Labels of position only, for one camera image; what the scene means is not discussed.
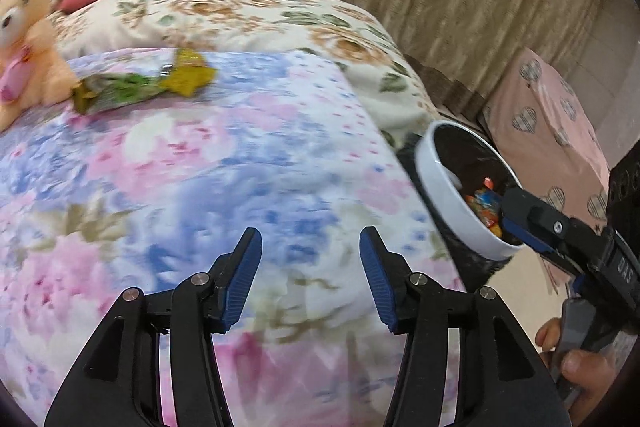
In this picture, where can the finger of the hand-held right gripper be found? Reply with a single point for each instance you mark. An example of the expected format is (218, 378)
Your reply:
(540, 217)
(525, 235)

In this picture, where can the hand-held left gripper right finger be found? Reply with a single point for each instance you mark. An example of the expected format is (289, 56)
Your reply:
(377, 277)

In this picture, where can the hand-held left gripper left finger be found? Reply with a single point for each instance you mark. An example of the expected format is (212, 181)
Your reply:
(245, 277)

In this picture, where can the white bin with black liner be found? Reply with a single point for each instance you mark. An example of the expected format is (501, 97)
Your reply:
(440, 187)

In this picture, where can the person's right hand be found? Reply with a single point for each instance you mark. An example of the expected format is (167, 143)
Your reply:
(585, 377)

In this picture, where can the colourful wrappers pile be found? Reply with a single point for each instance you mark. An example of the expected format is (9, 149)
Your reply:
(482, 204)

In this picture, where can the pastel flowered blanket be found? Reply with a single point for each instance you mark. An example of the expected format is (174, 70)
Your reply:
(200, 182)

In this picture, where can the pink heart-print cloth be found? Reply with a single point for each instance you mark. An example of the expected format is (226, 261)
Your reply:
(540, 107)

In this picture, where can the yellow snack wrapper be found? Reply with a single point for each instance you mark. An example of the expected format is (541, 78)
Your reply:
(187, 77)

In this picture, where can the green snack wrapper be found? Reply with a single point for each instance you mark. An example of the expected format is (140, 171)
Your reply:
(115, 92)

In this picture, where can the beige floral quilt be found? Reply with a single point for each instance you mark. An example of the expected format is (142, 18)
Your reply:
(300, 22)

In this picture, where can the peach teddy bear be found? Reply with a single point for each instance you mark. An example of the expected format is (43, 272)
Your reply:
(25, 32)

